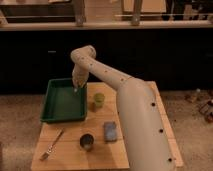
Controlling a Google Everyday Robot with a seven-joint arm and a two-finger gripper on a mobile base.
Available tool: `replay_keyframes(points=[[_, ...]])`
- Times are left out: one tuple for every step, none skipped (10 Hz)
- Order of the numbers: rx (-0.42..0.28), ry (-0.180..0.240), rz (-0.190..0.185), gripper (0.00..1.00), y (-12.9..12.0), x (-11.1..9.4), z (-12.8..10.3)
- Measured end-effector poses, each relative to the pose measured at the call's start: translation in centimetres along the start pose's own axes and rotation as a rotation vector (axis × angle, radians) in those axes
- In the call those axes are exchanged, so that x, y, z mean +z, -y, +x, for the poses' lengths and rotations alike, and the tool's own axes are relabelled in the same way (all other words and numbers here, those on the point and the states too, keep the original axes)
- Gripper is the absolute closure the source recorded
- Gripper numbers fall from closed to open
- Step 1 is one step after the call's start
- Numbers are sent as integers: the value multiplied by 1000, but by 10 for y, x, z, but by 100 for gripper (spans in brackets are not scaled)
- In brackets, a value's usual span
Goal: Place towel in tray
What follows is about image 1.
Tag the dark metal cup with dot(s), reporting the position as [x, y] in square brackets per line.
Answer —
[87, 141]

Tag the green plastic tray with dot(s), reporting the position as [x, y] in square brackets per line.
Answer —
[62, 103]

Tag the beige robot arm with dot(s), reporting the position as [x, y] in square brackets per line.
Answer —
[145, 139]

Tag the green plastic cup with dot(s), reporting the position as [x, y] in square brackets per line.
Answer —
[99, 99]

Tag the metal fork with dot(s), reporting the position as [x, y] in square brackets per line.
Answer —
[46, 154]

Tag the wooden railing shelf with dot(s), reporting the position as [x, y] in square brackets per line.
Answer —
[104, 14]

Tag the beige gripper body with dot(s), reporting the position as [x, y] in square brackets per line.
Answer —
[79, 76]

